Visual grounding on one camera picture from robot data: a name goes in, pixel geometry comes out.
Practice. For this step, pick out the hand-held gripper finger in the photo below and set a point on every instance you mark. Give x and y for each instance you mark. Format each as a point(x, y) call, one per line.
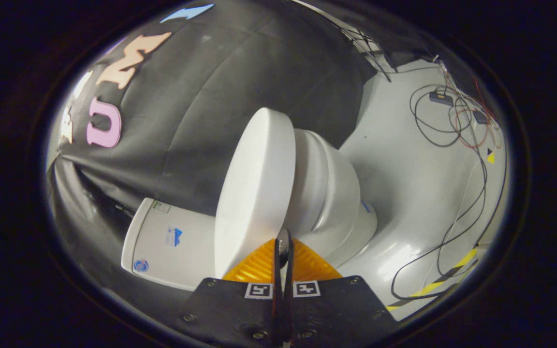
point(288, 299)
point(277, 299)

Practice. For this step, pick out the black round lid knob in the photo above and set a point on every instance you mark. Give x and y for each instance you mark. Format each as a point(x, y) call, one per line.
point(284, 246)

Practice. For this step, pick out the white toilet lid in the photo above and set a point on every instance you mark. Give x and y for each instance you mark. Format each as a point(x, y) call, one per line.
point(254, 193)

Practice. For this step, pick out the white ceramic toilet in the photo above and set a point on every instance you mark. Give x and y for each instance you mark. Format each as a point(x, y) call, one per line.
point(336, 193)

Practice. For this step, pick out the white toilet tank cover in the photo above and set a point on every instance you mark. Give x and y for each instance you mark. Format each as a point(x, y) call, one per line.
point(132, 237)

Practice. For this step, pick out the yellow black floor tape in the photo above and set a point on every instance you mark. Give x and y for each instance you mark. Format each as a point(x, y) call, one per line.
point(433, 286)

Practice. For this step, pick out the black backdrop cloth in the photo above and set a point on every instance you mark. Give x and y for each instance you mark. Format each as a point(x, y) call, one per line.
point(201, 96)

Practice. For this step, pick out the black tripod stand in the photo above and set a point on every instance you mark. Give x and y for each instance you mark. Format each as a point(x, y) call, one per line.
point(378, 65)

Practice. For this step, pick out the small black adapter box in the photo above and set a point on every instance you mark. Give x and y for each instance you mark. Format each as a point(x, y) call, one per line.
point(480, 117)
point(441, 98)

